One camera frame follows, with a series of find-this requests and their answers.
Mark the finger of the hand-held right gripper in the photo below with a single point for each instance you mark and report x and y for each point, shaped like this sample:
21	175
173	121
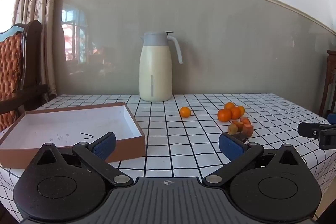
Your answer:
332	118
308	129

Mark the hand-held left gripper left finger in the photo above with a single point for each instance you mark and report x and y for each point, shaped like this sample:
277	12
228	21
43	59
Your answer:
105	146

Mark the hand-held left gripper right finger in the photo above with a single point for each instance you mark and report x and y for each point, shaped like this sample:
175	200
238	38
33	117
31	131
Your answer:
229	146

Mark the brown kiwi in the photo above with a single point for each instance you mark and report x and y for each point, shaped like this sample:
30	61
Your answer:
232	129

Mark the carrot piece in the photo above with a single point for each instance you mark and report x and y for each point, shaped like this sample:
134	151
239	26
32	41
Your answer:
246	120
248	130

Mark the mandarin orange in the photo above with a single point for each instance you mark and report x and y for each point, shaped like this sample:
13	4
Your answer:
229	105
224	114
242	109
236	112
185	112

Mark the brown cardboard box tray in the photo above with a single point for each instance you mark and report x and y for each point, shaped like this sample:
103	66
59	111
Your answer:
78	119

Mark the white checkered tablecloth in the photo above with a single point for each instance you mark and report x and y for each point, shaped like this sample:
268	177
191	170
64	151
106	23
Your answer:
199	140

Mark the dark wooden furniture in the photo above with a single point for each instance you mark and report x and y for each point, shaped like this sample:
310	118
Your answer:
331	77

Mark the cream thermos jug grey lid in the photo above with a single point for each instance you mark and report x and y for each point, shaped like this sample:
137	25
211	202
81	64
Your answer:
155	69

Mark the wooden sofa orange cushions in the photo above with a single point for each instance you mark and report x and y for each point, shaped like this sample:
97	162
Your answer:
10	69

